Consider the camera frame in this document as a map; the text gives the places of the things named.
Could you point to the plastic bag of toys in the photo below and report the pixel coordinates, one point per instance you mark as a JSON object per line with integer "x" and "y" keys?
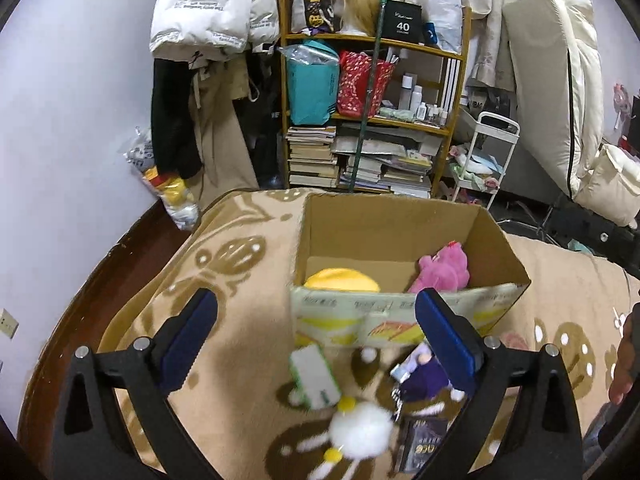
{"x": 175, "y": 195}

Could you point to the person's right hand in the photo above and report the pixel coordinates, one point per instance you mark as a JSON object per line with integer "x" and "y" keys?
{"x": 627, "y": 370}

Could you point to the black packet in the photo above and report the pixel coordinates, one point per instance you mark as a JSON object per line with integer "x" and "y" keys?
{"x": 422, "y": 442}

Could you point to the yellow plush toy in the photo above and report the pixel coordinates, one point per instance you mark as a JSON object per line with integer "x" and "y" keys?
{"x": 342, "y": 280}

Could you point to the white mattress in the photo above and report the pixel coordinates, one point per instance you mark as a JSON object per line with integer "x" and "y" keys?
{"x": 545, "y": 60}

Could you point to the green and white packet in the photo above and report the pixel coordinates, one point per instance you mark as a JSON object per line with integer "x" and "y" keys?
{"x": 312, "y": 375}

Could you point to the pink wall ornament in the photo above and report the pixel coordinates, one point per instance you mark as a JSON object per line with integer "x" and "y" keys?
{"x": 622, "y": 97}

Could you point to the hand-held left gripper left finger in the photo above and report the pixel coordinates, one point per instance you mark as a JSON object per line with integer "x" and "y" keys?
{"x": 192, "y": 340}

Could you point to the white pom-pom plush toy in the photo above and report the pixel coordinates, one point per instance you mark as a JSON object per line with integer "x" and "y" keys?
{"x": 360, "y": 427}

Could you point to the dark hanging clothes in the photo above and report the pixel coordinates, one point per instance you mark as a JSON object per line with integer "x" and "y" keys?
{"x": 260, "y": 125}

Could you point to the dark wooden bed frame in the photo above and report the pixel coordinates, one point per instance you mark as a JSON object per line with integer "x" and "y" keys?
{"x": 100, "y": 285}

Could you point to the white trolley cart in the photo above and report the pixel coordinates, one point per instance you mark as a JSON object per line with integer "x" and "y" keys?
{"x": 495, "y": 120}

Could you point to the clear plastic bag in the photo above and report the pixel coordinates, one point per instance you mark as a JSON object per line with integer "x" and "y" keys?
{"x": 445, "y": 5}

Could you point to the black shopping bag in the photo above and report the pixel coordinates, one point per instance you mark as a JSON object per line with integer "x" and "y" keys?
{"x": 492, "y": 102}

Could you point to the black box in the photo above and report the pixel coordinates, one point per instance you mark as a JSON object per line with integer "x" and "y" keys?
{"x": 402, "y": 22}

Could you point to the green pole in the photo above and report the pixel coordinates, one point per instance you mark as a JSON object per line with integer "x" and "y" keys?
{"x": 372, "y": 75}

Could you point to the red gift bag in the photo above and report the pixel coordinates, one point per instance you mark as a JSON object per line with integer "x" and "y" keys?
{"x": 357, "y": 85}

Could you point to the white upright folders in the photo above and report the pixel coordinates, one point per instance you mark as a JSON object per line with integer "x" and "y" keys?
{"x": 452, "y": 85}

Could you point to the group of cosmetic bottles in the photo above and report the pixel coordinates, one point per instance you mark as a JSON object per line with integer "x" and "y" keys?
{"x": 417, "y": 97}

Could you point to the beige hanging coat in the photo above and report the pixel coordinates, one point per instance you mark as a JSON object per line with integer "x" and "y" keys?
{"x": 220, "y": 125}

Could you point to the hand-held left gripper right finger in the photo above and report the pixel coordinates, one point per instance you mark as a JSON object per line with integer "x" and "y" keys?
{"x": 445, "y": 345}

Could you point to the metal chair base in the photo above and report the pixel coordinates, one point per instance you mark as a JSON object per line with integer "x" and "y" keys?
{"x": 550, "y": 212}

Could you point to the wall outlet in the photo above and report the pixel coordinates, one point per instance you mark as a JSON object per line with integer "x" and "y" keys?
{"x": 7, "y": 324}

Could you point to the teal bag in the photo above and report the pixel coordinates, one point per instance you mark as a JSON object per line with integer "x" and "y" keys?
{"x": 310, "y": 90}

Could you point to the pile of books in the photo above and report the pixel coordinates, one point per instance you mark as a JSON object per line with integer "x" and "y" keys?
{"x": 310, "y": 160}

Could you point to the cardboard box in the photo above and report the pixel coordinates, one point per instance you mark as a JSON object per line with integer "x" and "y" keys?
{"x": 390, "y": 240}

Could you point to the purple doll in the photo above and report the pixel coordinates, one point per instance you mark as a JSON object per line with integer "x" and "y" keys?
{"x": 425, "y": 382}

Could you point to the beige patterned blanket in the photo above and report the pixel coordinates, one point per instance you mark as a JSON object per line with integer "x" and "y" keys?
{"x": 240, "y": 320}

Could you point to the small white pom-pom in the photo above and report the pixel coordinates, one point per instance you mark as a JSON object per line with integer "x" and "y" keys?
{"x": 368, "y": 355}

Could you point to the black hanging garment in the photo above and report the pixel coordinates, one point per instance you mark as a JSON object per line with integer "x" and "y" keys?
{"x": 172, "y": 120}

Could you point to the white puffer jacket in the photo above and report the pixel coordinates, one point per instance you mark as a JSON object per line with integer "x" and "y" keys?
{"x": 200, "y": 10}

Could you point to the wooden shelf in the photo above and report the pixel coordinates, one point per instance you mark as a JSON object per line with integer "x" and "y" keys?
{"x": 410, "y": 46}

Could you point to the blonde wig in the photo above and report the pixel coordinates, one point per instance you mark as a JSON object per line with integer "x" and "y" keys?
{"x": 357, "y": 2}

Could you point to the white pillow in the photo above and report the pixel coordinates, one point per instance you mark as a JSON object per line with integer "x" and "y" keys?
{"x": 615, "y": 180}

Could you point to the pink plush toy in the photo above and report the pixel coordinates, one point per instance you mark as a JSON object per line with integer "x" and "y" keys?
{"x": 445, "y": 270}

